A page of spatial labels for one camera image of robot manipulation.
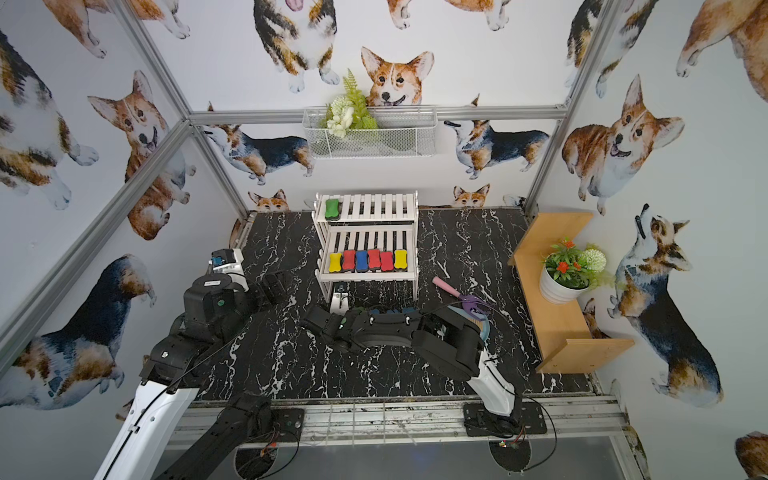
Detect yellow eraser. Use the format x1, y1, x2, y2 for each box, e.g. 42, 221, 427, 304
393, 249, 408, 271
328, 253, 342, 273

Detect red eraser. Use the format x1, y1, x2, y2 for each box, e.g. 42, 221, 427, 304
367, 249, 382, 271
341, 250, 356, 272
380, 251, 395, 272

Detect blue eraser shelf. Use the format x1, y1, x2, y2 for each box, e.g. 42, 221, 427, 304
355, 250, 370, 273

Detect dark green eraser shelf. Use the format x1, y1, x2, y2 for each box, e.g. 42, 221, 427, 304
324, 198, 341, 221

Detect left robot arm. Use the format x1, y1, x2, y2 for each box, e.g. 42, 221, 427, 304
95, 272, 287, 479

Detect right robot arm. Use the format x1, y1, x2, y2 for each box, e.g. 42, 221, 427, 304
300, 305, 522, 422

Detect white wooden two-tier shelf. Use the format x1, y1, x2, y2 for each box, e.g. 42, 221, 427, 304
312, 191, 419, 301

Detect teal dustpan with brush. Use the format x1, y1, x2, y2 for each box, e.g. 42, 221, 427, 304
453, 308, 491, 343

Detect artificial fern and white flowers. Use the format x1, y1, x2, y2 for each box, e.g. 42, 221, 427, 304
320, 70, 378, 139

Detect wooden corner stand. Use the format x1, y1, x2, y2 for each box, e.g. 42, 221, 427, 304
512, 211, 634, 374

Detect white pot red flowers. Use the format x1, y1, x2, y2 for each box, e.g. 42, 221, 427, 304
539, 237, 615, 304

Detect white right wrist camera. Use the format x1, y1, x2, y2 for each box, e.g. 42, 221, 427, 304
329, 282, 349, 315

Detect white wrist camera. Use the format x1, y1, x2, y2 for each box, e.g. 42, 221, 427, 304
208, 248, 249, 291
329, 282, 349, 315

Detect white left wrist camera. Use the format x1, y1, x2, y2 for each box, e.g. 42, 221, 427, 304
208, 248, 249, 291

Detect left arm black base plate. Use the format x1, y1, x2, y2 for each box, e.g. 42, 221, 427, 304
247, 408, 306, 444

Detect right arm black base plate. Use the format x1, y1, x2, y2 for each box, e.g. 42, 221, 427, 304
462, 401, 549, 439

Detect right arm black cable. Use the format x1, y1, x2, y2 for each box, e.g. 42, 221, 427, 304
485, 359, 559, 472

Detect white wire wall basket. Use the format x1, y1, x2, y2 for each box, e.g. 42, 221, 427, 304
302, 107, 438, 159

